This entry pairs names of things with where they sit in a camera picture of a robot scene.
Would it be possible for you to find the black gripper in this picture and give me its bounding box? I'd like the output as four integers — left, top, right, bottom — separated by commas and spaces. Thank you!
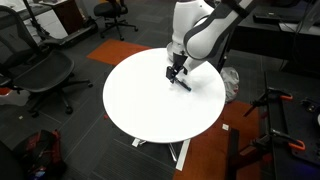
165, 53, 188, 84

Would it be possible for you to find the black marker pen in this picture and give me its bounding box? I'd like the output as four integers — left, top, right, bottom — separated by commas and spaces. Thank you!
173, 78, 193, 93

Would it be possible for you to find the white plastic bag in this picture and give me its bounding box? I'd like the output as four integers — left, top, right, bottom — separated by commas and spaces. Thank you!
219, 66, 241, 104

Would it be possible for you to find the white metal table base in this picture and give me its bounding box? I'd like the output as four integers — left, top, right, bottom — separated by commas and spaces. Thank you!
131, 137, 192, 172

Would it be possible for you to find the small black office chair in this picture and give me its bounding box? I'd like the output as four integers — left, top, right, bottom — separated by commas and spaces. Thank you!
93, 0, 139, 42

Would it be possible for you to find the black desk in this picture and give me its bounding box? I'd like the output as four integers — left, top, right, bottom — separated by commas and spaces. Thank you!
229, 0, 320, 73

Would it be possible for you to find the black low platform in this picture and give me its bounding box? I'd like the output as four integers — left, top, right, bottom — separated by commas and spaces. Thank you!
39, 16, 99, 48

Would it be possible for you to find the black flat device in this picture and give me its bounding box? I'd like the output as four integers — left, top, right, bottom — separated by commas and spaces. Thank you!
252, 12, 282, 25

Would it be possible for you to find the dark wooden cabinet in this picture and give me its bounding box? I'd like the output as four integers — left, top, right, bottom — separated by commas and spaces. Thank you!
49, 0, 84, 36

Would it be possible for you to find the black workbench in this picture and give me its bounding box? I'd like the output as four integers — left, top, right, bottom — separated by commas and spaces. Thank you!
264, 69, 320, 180

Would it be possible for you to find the large black mesh office chair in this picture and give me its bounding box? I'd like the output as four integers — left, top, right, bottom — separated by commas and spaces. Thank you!
0, 4, 94, 118

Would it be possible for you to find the white desk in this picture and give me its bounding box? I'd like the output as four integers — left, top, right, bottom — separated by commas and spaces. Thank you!
0, 0, 69, 41

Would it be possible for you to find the small black device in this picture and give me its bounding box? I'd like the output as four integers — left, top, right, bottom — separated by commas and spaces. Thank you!
300, 96, 320, 115

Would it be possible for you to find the black tripod stand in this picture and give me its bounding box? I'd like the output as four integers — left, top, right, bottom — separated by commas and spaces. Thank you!
23, 0, 51, 41

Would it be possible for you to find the red and black bag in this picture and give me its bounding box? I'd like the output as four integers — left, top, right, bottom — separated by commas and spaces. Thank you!
13, 129, 68, 180

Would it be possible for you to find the white floor object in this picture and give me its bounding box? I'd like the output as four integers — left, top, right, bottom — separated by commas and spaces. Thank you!
0, 87, 33, 107

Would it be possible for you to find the black clamp with orange handle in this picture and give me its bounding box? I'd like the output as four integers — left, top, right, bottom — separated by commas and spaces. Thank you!
243, 87, 294, 118
249, 129, 307, 158

